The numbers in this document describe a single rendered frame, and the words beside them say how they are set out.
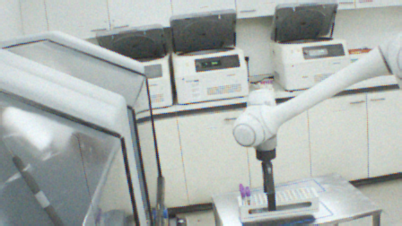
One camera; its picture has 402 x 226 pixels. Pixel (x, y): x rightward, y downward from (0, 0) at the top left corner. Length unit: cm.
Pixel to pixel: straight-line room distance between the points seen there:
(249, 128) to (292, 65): 227
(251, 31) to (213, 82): 82
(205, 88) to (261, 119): 215
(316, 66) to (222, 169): 109
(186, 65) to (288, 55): 80
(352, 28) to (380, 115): 93
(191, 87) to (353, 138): 139
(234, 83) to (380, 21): 167
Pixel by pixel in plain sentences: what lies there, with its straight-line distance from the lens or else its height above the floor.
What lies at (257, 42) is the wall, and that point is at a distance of 423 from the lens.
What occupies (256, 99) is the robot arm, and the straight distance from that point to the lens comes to 161.
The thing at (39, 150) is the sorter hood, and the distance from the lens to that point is 74.
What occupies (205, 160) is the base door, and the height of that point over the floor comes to 44.
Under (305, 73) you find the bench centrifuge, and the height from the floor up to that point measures 104.
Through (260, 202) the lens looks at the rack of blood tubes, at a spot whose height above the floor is 91.
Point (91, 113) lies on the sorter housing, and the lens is 95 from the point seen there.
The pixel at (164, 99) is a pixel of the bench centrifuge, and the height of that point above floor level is 97.
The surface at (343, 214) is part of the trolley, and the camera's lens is 182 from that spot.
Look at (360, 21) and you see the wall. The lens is 450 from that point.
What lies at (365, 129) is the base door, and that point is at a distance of 397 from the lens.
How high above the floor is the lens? 163
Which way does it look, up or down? 14 degrees down
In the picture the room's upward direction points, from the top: 6 degrees counter-clockwise
